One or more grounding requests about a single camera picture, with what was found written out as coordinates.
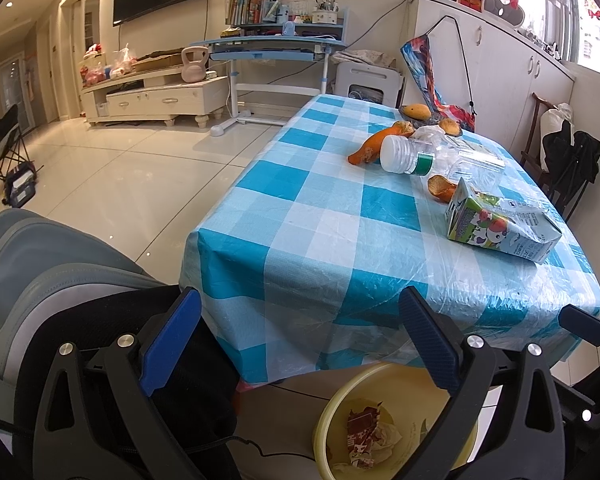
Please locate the white pen holder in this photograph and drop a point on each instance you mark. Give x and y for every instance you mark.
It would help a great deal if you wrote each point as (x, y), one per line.
(325, 16)

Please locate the blue checkered tablecloth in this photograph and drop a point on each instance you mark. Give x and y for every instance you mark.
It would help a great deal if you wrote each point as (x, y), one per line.
(330, 240)

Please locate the grey padded chair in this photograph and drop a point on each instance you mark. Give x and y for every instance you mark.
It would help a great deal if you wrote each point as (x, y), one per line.
(45, 260)

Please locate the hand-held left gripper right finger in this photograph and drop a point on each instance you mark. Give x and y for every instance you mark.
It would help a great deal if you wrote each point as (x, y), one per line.
(430, 340)

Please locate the white plastic stool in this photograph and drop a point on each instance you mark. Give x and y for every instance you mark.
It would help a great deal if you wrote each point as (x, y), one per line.
(367, 82)

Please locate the clear plastic bag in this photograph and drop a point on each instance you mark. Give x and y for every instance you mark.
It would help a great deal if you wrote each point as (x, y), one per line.
(121, 62)

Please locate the green milk carton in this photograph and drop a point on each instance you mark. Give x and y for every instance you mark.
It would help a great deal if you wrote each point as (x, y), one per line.
(500, 230)

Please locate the small orange peel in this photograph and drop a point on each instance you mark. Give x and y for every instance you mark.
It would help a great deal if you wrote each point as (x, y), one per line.
(440, 187)

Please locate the row of books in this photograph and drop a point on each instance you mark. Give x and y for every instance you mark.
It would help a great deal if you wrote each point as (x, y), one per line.
(240, 5)

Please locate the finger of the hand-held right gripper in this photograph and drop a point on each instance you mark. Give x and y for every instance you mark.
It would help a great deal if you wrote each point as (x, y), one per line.
(580, 405)
(582, 321)

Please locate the person's black trouser leg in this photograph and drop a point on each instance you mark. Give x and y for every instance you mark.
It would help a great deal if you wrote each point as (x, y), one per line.
(200, 385)

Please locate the red and white bags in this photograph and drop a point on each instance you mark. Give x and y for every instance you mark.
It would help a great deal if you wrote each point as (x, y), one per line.
(92, 67)

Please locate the orange sweet potato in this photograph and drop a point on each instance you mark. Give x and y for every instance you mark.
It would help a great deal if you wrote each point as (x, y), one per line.
(375, 145)

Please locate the flat cardboard box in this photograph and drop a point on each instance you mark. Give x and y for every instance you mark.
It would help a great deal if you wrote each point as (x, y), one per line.
(157, 62)

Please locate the white plastic bag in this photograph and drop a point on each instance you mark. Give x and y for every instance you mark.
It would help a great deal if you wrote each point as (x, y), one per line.
(427, 132)

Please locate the blue study desk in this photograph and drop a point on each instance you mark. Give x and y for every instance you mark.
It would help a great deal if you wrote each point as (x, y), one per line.
(270, 42)

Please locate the dark fruit plate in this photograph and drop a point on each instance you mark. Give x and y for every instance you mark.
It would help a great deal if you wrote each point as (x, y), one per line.
(424, 123)

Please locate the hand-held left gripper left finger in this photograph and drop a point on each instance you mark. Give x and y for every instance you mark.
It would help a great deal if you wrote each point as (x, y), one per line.
(172, 341)

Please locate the black floor device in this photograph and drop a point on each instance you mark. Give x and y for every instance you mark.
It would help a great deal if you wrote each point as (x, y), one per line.
(19, 185)

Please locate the clear plastic bottle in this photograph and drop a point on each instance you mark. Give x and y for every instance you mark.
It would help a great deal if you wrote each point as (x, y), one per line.
(397, 152)

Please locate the white cupboard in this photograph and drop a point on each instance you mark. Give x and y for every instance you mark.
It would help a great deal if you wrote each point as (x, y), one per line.
(505, 70)

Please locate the white television cabinet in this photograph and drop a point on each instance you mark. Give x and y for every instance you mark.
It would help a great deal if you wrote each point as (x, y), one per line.
(155, 97)

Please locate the pink kettlebell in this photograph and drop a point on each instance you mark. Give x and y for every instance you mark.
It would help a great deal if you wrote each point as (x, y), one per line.
(195, 67)

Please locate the beige folded cloth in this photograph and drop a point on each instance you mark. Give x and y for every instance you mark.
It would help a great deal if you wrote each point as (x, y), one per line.
(365, 57)

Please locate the dark wooden chair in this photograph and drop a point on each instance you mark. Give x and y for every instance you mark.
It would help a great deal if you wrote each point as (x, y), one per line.
(532, 155)

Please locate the yellow plastic basin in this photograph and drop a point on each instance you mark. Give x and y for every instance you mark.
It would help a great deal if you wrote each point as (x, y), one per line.
(410, 394)

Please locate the black folding chair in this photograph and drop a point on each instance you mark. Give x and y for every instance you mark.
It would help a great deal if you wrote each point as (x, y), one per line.
(2, 140)

